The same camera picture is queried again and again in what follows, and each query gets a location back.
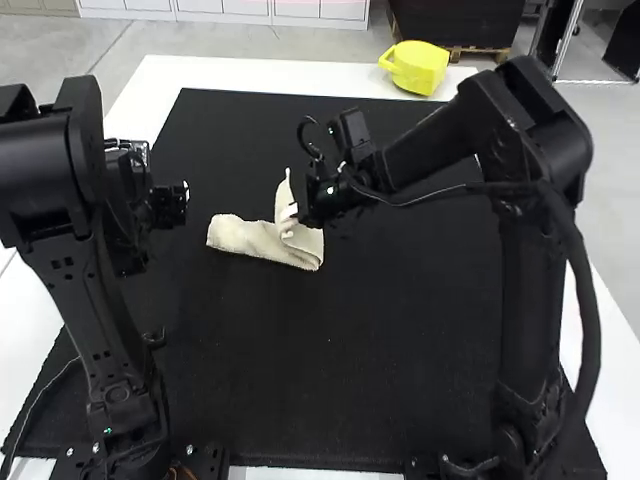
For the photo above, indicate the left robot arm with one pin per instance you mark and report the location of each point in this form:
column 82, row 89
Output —
column 55, row 165

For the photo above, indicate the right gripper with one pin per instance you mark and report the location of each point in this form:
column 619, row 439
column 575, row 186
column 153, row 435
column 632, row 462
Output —
column 327, row 192

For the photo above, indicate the grey cupboard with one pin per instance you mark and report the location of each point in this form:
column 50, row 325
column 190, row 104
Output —
column 225, row 9

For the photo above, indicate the yellow plastic container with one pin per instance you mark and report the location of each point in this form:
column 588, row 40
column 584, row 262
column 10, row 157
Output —
column 415, row 67

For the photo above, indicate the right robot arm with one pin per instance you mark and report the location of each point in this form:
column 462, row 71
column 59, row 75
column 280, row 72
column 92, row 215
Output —
column 530, row 280

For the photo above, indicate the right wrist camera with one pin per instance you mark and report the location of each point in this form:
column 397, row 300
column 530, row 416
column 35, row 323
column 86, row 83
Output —
column 352, row 132

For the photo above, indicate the wooden pallet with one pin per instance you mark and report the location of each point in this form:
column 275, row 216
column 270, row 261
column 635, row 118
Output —
column 480, row 52

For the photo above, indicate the black crate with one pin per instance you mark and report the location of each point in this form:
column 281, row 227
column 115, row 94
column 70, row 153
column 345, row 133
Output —
column 460, row 22

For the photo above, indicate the black wheeled case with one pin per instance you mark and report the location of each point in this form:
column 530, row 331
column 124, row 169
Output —
column 547, row 30

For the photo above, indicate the black mat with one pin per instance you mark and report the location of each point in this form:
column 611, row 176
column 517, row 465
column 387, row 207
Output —
column 300, row 325

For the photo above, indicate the pale towel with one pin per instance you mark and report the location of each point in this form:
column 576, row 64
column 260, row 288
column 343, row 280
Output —
column 250, row 235

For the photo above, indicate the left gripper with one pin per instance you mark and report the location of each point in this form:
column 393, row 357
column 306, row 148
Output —
column 167, row 205

